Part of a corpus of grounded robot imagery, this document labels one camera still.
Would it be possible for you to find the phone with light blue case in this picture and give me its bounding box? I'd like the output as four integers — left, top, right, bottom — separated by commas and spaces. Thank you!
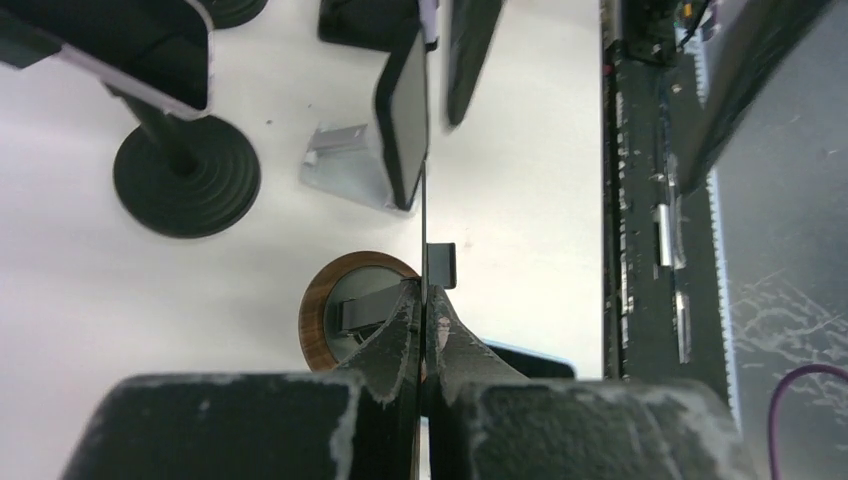
484, 340, 576, 379

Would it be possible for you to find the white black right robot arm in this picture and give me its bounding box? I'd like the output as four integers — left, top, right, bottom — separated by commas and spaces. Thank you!
594, 1, 833, 200

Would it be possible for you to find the phone with white case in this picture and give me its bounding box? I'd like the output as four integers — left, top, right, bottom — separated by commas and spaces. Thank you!
374, 20, 430, 211

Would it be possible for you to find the silver folding phone stand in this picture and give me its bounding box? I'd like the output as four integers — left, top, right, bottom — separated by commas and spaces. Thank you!
299, 123, 396, 211

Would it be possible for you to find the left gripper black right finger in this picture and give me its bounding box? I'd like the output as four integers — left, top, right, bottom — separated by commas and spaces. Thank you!
425, 287, 756, 479

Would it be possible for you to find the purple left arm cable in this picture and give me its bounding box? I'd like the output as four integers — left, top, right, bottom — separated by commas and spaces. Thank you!
767, 362, 848, 480

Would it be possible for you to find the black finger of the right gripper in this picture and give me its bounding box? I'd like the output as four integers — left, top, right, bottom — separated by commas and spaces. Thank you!
445, 0, 505, 129

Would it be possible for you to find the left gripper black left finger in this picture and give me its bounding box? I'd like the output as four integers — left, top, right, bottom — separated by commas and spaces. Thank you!
63, 280, 422, 479

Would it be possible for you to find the white slotted cable duct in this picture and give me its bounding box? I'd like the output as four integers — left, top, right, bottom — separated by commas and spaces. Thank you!
676, 1, 742, 430

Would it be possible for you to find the wooden-base black plate stand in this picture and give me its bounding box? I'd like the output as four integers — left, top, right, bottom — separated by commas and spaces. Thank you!
298, 161, 458, 374

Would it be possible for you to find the phone with purple case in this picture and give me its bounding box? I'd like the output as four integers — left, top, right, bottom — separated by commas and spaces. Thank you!
317, 0, 440, 52

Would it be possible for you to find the phone on middle stand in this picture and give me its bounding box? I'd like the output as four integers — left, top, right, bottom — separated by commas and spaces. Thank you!
1, 0, 214, 120

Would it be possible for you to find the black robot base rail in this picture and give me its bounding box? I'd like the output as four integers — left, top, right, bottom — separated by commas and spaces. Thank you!
601, 1, 734, 401

